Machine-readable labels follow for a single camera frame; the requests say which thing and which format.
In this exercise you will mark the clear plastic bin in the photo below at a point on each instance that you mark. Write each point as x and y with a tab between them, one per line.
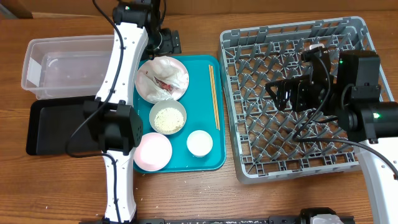
63	67

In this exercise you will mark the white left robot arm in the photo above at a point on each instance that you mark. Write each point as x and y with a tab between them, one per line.
110	117

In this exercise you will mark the grey bowl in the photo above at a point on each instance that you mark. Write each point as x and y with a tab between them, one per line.
166	104

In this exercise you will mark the cardboard box wall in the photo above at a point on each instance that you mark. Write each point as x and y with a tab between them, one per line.
27	8

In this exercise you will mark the small pink plate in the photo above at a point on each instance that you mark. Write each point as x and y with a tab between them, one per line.
153	153

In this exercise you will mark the wooden chopstick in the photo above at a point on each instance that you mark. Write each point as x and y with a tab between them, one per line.
213	95
216	100

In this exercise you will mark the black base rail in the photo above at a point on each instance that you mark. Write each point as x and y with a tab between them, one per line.
307	216

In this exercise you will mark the teal plastic tray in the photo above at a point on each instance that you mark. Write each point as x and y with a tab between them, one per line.
198	103

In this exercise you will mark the black plastic bin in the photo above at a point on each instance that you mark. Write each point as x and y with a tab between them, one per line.
52	122

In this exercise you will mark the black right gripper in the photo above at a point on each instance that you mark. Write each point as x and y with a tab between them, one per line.
298	85

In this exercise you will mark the grey dishwasher rack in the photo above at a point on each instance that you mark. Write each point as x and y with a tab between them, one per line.
268	144

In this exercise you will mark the pile of rice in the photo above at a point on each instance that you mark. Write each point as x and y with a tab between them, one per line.
169	120

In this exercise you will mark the white plastic wrapper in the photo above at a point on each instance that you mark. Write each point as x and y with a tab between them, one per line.
164	76

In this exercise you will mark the white cup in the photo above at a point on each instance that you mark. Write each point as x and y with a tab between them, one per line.
199	143

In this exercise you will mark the large pink plate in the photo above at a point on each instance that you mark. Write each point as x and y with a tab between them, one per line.
146	88

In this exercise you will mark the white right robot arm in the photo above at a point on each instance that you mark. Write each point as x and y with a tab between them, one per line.
352	98

